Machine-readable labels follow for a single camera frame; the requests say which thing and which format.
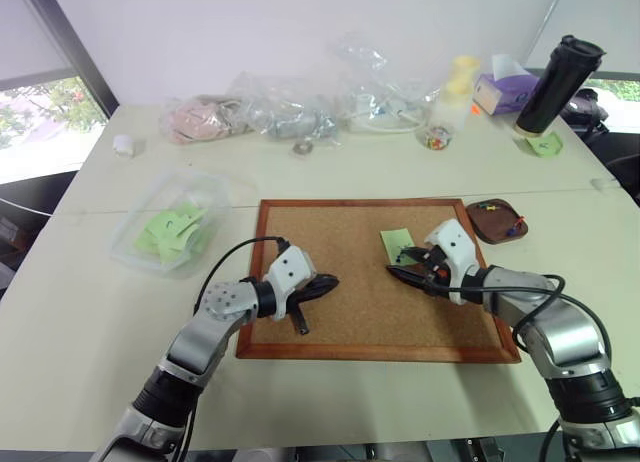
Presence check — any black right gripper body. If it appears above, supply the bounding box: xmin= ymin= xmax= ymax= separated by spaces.
xmin=421 ymin=245 xmax=452 ymax=299

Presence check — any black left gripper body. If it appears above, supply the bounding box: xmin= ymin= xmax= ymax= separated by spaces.
xmin=285 ymin=276 xmax=322 ymax=314

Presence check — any right gripper thick black finger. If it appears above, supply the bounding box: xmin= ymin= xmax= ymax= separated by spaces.
xmin=385 ymin=264 xmax=432 ymax=295

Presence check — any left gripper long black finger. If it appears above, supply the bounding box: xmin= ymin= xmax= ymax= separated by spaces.
xmin=309 ymin=273 xmax=341 ymax=300

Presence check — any green sticky note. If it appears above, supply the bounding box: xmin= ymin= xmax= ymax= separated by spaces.
xmin=379 ymin=227 xmax=416 ymax=266

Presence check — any brown wooden tray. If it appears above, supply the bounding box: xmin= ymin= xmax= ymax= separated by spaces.
xmin=464 ymin=197 xmax=530 ymax=245

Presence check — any clear jar of pushpins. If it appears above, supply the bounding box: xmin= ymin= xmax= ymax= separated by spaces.
xmin=422 ymin=121 xmax=457 ymax=153

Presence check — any clear plastic box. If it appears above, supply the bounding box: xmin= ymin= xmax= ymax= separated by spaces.
xmin=109 ymin=169 xmax=259 ymax=281

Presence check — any small green paper note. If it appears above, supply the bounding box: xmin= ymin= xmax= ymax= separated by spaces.
xmin=175 ymin=201 xmax=209 ymax=233

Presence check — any large green paper note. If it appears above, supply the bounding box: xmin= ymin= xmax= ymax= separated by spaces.
xmin=134 ymin=209 xmax=187 ymax=256

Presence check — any green note with writing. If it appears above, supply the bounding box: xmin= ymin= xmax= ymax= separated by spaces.
xmin=523 ymin=130 xmax=564 ymax=160

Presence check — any purple tissue box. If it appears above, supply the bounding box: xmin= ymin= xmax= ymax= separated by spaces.
xmin=472 ymin=53 xmax=542 ymax=116

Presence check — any wood-framed cork board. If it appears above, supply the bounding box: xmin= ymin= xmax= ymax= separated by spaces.
xmin=235 ymin=197 xmax=522 ymax=364

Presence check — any white bottle with yellow cap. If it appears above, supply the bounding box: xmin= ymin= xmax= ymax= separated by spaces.
xmin=429 ymin=76 xmax=474 ymax=133
xmin=450 ymin=55 xmax=482 ymax=83

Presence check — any crumpled clear plastic bag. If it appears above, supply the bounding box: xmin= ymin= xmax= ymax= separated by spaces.
xmin=227 ymin=71 xmax=347 ymax=141

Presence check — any plastic bag with pink contents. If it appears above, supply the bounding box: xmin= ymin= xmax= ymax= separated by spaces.
xmin=159 ymin=95 xmax=250 ymax=145

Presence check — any black bag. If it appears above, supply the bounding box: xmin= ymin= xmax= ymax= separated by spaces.
xmin=559 ymin=86 xmax=640 ymax=206

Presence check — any black travel tumbler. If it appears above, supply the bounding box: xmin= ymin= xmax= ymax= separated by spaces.
xmin=514 ymin=33 xmax=608 ymax=139

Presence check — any small white cap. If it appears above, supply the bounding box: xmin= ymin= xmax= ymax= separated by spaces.
xmin=112 ymin=134 xmax=137 ymax=160

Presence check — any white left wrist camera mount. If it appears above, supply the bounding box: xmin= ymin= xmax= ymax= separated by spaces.
xmin=263 ymin=246 xmax=317 ymax=322

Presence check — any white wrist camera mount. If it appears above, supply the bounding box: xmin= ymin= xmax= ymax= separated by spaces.
xmin=263 ymin=246 xmax=317 ymax=322
xmin=423 ymin=218 xmax=482 ymax=306

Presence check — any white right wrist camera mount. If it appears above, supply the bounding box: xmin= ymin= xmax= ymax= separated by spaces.
xmin=423 ymin=218 xmax=482 ymax=306

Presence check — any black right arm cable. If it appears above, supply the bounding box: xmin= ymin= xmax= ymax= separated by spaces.
xmin=459 ymin=274 xmax=614 ymax=363

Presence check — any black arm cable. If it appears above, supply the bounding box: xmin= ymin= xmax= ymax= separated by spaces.
xmin=459 ymin=274 xmax=614 ymax=363
xmin=193 ymin=236 xmax=291 ymax=316

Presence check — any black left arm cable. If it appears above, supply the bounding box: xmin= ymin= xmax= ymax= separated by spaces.
xmin=193 ymin=236 xmax=291 ymax=316

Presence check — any clear bag with white cable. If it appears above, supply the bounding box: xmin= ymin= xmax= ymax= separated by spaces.
xmin=327 ymin=31 xmax=442 ymax=134

